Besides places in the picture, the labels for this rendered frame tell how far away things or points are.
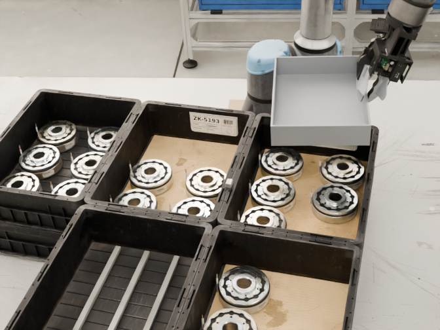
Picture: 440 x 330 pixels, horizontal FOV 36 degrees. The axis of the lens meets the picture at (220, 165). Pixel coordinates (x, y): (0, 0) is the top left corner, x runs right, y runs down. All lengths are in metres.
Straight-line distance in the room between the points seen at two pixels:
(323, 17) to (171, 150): 0.54
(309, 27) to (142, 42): 2.17
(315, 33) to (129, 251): 0.79
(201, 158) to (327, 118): 0.39
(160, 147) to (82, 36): 2.39
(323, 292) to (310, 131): 0.33
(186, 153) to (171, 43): 2.21
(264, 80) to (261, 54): 0.07
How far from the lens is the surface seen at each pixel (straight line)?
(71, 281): 1.48
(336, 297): 1.40
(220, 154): 1.73
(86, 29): 4.18
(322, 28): 1.88
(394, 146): 1.98
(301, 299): 1.40
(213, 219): 1.41
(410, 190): 1.85
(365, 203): 1.45
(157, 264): 1.48
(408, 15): 1.36
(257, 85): 1.91
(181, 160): 1.72
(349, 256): 1.37
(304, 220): 1.55
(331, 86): 1.58
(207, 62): 3.70
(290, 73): 1.62
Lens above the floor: 1.91
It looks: 40 degrees down
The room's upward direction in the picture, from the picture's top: 4 degrees counter-clockwise
